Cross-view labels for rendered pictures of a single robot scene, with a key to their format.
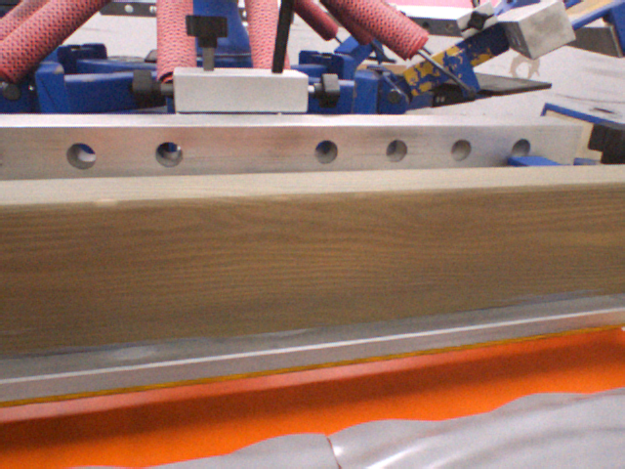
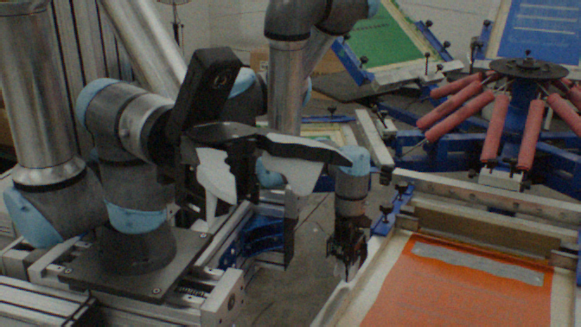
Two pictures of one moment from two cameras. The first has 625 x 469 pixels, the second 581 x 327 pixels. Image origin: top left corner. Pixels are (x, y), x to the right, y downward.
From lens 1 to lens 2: 1.47 m
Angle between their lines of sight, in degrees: 37
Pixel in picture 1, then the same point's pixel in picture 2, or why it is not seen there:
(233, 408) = (466, 249)
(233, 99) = (494, 182)
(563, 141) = not seen: outside the picture
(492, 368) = (514, 260)
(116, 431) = (448, 245)
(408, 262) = (497, 234)
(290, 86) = (513, 182)
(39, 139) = (443, 186)
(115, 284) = (454, 225)
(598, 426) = (521, 271)
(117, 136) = (461, 189)
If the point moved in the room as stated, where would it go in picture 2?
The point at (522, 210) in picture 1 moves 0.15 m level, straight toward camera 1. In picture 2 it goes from (519, 233) to (475, 245)
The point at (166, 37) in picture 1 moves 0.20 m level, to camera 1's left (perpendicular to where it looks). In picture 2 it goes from (487, 144) to (437, 131)
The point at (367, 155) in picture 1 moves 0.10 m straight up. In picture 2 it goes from (528, 209) to (534, 181)
